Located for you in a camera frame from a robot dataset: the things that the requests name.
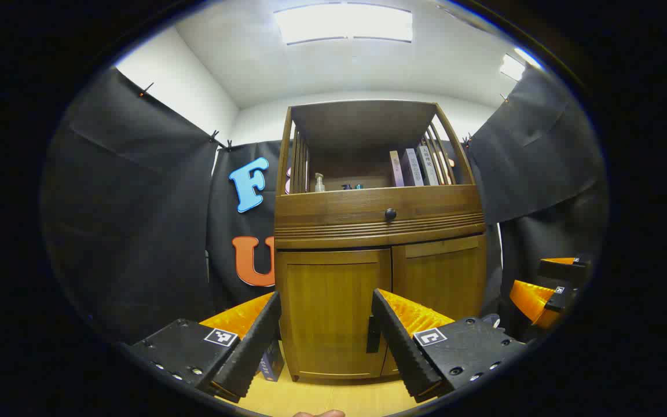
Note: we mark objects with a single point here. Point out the black round drawer knob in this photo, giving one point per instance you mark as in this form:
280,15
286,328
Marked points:
390,214

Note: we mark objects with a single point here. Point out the large ceiling light panel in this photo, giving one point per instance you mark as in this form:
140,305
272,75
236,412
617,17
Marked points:
342,23

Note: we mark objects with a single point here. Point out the wooden double-door shoe cabinet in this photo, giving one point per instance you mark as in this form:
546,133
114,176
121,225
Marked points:
368,211

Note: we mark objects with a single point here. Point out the clear pump bottle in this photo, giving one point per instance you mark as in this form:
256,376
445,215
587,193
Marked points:
319,184

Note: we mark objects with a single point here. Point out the small ceiling light panel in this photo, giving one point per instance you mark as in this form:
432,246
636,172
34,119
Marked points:
512,67

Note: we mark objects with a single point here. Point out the wooden cabinet drawer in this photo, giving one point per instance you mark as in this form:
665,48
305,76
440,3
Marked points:
339,211

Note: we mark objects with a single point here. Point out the blue book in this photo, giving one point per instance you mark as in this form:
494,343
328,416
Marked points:
272,364

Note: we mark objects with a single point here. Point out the black backdrop cloth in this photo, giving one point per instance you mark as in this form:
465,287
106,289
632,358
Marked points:
131,231

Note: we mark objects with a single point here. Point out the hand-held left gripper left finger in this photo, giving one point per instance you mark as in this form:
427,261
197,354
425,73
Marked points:
252,347

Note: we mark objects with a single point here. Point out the wooden shoe cabinet door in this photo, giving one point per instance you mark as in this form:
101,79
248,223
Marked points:
443,272
327,307

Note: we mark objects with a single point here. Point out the white spine book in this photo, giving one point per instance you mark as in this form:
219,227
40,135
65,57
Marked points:
428,165

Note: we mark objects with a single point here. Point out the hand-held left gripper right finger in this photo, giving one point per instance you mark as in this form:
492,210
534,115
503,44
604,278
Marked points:
403,347

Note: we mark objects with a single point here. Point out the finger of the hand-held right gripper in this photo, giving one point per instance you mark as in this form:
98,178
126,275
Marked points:
533,301
565,271

